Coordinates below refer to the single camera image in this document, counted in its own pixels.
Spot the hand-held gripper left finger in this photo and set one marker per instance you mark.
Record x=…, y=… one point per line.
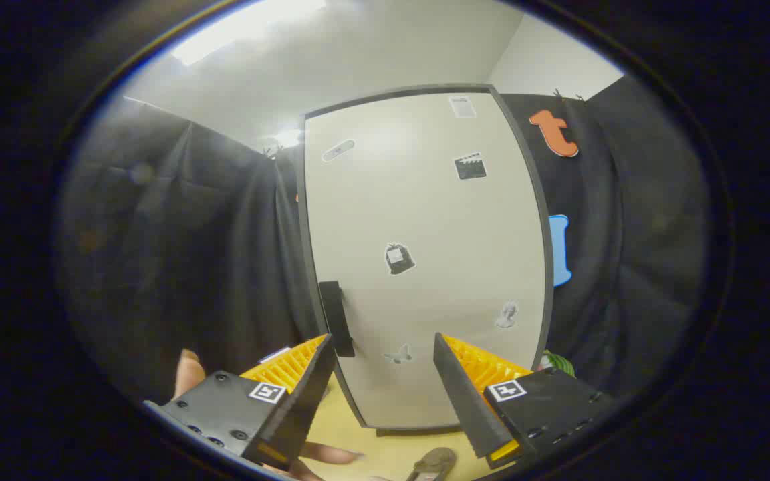
x=305, y=407

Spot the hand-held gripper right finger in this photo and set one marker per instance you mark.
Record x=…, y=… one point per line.
x=462, y=401

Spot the tan knitted slipper shoe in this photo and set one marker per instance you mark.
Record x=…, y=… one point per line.
x=433, y=461

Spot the white shoe cabinet door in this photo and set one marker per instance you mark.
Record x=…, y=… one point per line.
x=425, y=214

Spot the grey shoe cabinet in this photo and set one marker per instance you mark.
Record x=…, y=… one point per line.
x=301, y=200

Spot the watermelon slice toy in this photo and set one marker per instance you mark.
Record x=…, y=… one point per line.
x=561, y=364

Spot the black backdrop cloth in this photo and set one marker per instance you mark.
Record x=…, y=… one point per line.
x=178, y=254

